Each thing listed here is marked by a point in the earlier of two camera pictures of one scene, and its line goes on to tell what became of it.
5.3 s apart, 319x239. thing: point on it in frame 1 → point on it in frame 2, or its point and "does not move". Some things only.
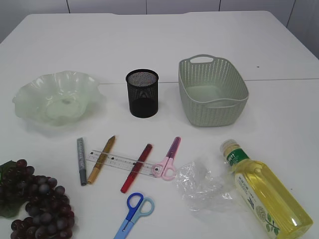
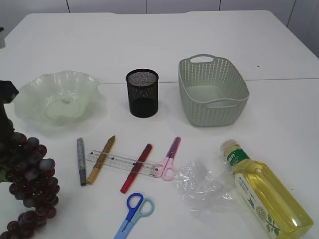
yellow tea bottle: [282, 215] does not move
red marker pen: [133, 175] does not move
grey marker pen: [81, 158] does not move
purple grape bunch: [50, 215] → [22, 160]
